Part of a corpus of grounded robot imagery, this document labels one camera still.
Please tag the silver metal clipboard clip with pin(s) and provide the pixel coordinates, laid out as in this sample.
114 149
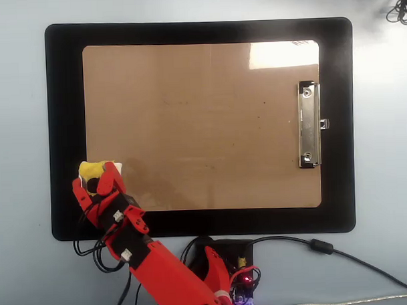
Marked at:
308 128

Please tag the black robot base with board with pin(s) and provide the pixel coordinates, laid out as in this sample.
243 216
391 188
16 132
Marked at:
233 250

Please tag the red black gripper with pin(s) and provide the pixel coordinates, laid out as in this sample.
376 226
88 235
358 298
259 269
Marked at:
112 209

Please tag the brown clipboard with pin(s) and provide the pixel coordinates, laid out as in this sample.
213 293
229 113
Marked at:
206 125

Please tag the black mat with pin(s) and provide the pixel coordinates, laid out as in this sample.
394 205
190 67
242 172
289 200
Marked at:
64 97

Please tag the yellow sponge with black knob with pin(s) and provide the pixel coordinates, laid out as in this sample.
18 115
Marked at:
90 169

